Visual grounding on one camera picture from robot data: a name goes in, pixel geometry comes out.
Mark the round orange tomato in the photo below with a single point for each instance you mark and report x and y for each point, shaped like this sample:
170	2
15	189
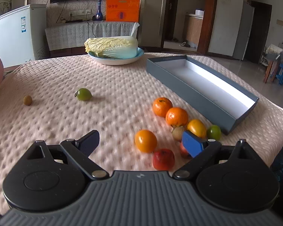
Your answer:
145	141

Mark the brown kiwi fruit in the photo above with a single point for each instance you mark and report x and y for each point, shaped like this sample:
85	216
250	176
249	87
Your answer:
177	133

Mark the small brown longan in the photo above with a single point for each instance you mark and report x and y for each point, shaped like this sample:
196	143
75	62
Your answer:
27	100

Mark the cloth covered tv cabinet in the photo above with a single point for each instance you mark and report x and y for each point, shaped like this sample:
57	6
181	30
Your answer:
72	35

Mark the light blue ceramic plate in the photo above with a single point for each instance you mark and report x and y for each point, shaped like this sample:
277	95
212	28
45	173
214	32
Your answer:
114	61

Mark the mandarin orange with stem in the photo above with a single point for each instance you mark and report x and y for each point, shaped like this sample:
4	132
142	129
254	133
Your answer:
161	106

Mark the blue glass bottle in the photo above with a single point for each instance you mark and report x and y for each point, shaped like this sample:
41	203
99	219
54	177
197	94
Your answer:
99	15

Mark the yellow orange tomato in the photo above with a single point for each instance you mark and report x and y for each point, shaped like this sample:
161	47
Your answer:
197	127

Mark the white wall power strip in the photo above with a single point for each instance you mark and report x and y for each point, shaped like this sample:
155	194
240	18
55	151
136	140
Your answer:
85	12

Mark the green tomato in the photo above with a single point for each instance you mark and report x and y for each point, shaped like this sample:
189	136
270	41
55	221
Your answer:
83	94
214	132

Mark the napa cabbage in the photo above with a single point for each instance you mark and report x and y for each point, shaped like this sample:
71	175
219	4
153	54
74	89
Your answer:
122	47

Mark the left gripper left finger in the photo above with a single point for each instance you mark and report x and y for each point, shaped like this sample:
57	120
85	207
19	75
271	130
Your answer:
79	151

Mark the pink quilted table cover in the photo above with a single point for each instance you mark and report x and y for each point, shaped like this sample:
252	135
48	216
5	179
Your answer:
121	105

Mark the red tomato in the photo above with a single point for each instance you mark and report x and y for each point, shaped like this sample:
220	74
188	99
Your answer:
163	159
183	151

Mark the wooden side table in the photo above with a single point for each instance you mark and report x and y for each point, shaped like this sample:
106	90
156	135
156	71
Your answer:
274	55

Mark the wooden kitchen cabinet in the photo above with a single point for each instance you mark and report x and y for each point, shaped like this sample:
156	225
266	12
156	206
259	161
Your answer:
192	29

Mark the orange gift box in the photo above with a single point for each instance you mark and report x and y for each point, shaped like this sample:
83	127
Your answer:
122	10

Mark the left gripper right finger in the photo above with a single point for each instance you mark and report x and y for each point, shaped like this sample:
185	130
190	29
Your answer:
200	150

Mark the white chest freezer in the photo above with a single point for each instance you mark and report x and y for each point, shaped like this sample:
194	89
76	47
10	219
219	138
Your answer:
22	35

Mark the grey rectangular box tray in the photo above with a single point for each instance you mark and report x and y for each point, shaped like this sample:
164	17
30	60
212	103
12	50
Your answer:
220	100

